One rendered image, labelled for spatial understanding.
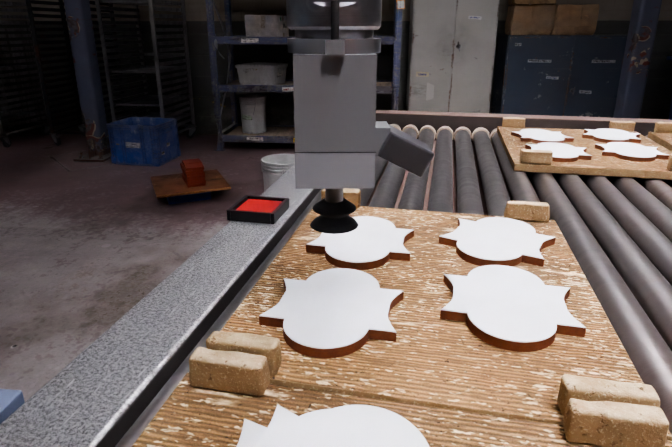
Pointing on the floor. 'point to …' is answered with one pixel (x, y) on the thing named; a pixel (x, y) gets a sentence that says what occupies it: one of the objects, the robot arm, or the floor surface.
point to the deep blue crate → (144, 141)
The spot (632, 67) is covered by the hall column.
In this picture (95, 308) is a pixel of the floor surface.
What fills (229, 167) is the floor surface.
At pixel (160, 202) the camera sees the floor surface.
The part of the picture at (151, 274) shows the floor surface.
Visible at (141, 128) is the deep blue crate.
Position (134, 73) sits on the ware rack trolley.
